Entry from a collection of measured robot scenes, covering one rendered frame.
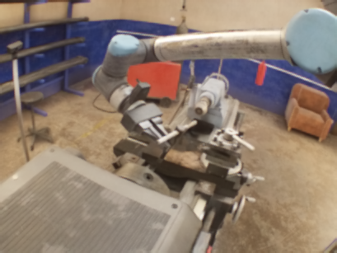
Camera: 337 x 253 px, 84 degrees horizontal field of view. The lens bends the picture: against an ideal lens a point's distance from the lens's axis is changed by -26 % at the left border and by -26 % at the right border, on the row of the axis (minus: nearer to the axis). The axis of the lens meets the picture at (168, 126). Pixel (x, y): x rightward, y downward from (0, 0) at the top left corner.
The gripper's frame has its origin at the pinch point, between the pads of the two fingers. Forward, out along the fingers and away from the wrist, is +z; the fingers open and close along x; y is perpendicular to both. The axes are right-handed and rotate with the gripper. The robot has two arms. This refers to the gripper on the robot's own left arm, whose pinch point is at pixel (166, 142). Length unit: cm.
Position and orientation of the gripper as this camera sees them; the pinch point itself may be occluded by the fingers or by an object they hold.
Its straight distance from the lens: 72.3
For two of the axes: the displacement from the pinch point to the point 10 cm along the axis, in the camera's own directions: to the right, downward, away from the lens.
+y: -4.7, 7.0, 5.4
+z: 6.8, 6.8, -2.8
